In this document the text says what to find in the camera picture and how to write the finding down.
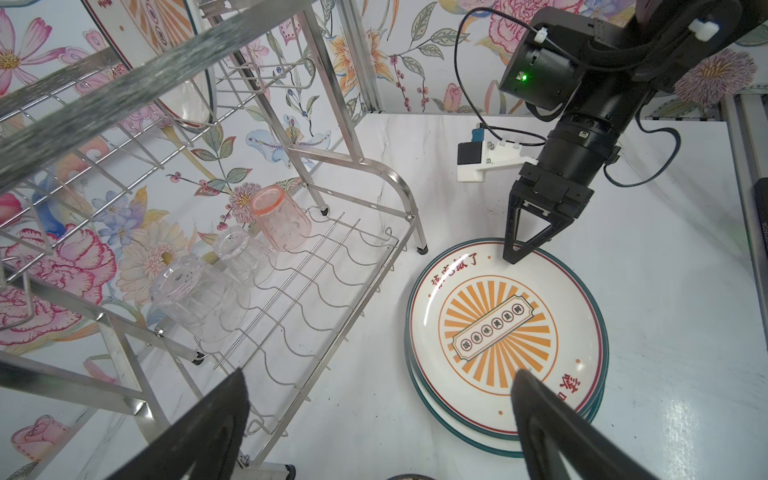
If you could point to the red patterned bowl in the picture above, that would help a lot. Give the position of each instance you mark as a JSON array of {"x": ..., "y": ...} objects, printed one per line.
[{"x": 410, "y": 476}]

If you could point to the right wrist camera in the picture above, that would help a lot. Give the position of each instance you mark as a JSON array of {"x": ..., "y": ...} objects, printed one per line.
[{"x": 481, "y": 155}]

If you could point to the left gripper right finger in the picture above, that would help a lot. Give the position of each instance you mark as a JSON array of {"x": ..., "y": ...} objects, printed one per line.
[{"x": 552, "y": 436}]

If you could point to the patterned plate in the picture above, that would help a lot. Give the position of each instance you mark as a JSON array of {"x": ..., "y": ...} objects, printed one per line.
[{"x": 142, "y": 30}]

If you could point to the clear glass middle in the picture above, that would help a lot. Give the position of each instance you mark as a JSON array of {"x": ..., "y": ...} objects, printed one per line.
[{"x": 245, "y": 257}]

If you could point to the pink tinted glass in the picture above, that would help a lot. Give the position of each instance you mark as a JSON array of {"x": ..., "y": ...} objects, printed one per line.
[{"x": 284, "y": 224}]

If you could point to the chrome two-tier dish rack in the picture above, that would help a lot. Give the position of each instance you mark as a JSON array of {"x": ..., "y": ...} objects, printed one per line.
[{"x": 165, "y": 217}]

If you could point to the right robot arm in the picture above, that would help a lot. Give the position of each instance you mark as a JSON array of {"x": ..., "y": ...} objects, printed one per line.
[{"x": 593, "y": 78}]

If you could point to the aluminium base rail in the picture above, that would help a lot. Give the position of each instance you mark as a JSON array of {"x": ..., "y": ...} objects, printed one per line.
[{"x": 745, "y": 116}]

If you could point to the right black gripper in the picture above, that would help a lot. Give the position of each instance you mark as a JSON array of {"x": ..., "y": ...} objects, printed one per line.
[{"x": 550, "y": 195}]

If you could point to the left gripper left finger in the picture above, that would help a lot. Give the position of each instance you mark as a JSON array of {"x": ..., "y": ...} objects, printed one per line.
[{"x": 203, "y": 444}]

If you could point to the white plate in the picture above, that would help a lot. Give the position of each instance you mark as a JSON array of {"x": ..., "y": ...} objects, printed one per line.
[
  {"x": 474, "y": 322},
  {"x": 504, "y": 447}
]

